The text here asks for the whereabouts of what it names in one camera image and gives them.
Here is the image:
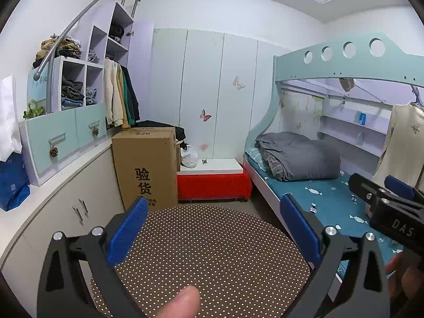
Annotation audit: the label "teal quilted bed mattress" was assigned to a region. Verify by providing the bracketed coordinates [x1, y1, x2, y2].
[245, 152, 424, 272]

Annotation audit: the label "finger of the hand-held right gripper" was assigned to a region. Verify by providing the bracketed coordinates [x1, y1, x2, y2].
[384, 175, 424, 202]
[348, 172, 395, 213]

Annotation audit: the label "dark folded clothes stack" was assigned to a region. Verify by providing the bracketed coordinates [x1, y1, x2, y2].
[61, 78, 85, 109]

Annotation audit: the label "white wardrobe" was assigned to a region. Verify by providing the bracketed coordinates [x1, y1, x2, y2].
[151, 28, 282, 164]

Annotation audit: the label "blue clothes hanger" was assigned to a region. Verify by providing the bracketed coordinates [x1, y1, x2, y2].
[409, 86, 424, 108]

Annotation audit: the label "red storage bench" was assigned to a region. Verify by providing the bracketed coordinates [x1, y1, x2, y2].
[176, 158, 253, 203]

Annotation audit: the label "black folded clothes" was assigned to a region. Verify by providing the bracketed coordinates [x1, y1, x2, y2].
[109, 24, 126, 40]

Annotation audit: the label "beige hanging shirt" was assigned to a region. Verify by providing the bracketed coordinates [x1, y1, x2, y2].
[372, 103, 424, 189]

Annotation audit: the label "low white cabinet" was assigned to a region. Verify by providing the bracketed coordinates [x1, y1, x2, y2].
[0, 139, 126, 285]

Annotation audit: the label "person's left hand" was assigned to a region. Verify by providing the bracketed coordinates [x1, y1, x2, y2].
[158, 285, 201, 318]

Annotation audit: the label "black jacket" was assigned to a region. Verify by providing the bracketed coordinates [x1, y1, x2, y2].
[122, 64, 141, 128]

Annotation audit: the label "brown polka-dot tablecloth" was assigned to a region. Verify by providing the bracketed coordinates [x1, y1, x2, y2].
[90, 205, 312, 318]

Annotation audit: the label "green plant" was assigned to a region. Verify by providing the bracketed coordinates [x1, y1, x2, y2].
[23, 99, 45, 120]

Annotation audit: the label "person's right hand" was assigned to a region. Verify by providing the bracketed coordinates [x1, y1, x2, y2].
[385, 251, 424, 305]

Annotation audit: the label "black clothes pile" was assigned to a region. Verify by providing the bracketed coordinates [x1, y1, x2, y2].
[136, 120, 187, 146]

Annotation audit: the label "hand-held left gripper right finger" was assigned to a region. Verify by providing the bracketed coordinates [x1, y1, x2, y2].
[279, 193, 391, 318]

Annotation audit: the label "khaki folded clothes pile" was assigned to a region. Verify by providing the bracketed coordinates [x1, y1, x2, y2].
[32, 36, 82, 68]

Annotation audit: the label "green jacket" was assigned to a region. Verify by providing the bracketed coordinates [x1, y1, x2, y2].
[121, 69, 133, 125]

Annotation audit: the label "lilac stepped shelf unit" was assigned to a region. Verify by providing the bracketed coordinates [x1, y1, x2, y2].
[18, 2, 156, 187]

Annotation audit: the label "grey duvet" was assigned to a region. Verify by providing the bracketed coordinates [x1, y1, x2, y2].
[254, 132, 342, 182]

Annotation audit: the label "bunk bed frame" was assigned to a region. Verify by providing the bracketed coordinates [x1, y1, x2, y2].
[243, 32, 424, 292]

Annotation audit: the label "cream jacket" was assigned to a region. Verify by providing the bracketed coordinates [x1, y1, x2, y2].
[104, 58, 128, 127]

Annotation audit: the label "lilac wall shelf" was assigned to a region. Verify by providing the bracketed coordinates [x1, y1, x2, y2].
[319, 94, 393, 158]

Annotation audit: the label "plaid pillow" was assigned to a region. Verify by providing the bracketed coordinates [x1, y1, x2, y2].
[245, 147, 267, 173]

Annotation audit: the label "white plastic bag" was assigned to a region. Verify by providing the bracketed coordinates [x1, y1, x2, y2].
[180, 144, 199, 169]

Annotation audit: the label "blue shopping bag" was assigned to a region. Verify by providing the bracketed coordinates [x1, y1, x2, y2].
[0, 152, 31, 213]

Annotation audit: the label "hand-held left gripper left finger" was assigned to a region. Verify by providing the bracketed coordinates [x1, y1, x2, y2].
[37, 196, 149, 318]

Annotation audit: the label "large cardboard box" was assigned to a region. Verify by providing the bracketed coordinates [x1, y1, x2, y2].
[111, 126, 181, 210]

